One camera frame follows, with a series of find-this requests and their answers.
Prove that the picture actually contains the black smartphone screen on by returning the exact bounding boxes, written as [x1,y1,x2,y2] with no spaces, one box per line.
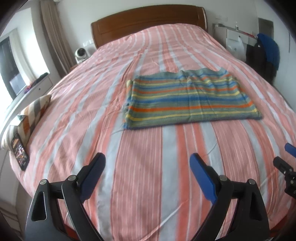
[11,133,30,171]

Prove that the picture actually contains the pink striped bed cover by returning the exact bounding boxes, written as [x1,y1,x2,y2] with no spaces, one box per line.
[9,23,295,241]

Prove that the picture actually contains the striped knit sweater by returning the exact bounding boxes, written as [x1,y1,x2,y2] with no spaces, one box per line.
[124,68,262,130]

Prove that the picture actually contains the beige curtain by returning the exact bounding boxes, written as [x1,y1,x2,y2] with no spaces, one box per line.
[40,1,74,78]

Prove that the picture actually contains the brown wooden headboard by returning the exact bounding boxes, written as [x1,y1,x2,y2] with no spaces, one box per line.
[91,4,208,49]

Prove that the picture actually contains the wooden nightstand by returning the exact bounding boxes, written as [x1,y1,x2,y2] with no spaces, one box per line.
[70,64,79,71]

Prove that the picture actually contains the white plastic bag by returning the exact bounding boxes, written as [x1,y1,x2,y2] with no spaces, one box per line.
[226,36,246,62]

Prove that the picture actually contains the white round fan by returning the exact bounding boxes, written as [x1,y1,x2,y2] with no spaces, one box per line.
[75,48,89,64]

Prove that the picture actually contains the blue garment on chair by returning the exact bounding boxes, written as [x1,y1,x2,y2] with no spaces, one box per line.
[257,33,280,70]

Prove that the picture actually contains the striped chevron pillow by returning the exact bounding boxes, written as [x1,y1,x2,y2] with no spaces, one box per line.
[1,94,52,152]

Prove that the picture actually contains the dark window monitor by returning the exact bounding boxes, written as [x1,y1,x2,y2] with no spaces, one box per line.
[0,37,26,99]

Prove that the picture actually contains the white desk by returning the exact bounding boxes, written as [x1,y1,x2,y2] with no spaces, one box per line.
[213,24,257,51]

